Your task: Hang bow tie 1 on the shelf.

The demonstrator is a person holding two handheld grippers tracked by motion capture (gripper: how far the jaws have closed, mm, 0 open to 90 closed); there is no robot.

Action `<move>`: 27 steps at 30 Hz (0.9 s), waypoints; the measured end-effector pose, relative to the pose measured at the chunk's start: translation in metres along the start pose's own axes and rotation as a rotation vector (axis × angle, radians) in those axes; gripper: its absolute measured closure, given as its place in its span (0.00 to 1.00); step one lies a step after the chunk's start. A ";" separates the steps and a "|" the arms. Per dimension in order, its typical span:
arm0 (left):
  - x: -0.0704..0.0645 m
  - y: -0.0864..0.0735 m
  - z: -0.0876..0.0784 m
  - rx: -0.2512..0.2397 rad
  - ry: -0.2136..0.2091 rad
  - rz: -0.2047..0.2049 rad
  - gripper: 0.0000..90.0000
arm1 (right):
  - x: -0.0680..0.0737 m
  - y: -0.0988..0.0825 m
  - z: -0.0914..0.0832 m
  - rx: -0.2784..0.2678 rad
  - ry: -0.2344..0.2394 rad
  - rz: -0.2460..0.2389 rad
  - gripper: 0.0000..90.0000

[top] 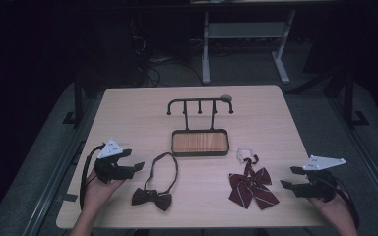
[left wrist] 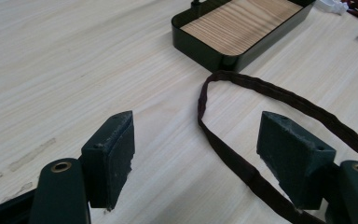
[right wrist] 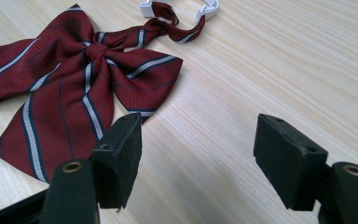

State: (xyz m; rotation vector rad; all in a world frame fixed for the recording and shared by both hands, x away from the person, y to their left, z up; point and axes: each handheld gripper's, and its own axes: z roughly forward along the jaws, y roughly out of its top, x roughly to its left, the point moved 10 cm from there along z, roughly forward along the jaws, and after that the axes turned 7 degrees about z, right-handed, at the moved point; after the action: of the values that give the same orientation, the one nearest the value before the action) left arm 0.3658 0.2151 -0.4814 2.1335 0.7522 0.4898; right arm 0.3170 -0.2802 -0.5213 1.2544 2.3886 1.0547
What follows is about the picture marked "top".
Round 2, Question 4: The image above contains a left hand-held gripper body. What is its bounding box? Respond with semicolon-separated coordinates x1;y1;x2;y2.
93;138;135;185

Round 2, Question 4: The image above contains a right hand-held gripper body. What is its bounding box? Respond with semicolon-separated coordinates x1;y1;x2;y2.
299;154;347;203

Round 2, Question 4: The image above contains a dark brown bow tie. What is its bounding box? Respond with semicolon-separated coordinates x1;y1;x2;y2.
131;151;179;212

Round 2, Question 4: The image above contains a red striped bow tie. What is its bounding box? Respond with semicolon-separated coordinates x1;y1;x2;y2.
227;147;281;210

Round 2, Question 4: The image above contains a black hook rack wooden base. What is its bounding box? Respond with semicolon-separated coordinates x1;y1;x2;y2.
166;96;234;157

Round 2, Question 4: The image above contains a person's left hand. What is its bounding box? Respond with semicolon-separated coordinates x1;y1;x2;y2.
83;169;126;212

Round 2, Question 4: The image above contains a person's right hand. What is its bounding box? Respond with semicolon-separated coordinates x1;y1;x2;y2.
307;188;352;228

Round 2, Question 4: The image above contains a dark tape strip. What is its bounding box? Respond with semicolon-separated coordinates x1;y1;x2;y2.
61;193;79;203

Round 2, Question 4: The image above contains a black metal stand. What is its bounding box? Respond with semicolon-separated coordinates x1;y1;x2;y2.
342;70;371;128
62;72;85;126

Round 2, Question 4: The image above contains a tangle of black floor cables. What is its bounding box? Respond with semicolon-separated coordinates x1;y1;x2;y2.
131;33;205;89

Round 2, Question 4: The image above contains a white metal desk frame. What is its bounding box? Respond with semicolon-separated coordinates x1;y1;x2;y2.
201;9;297;85

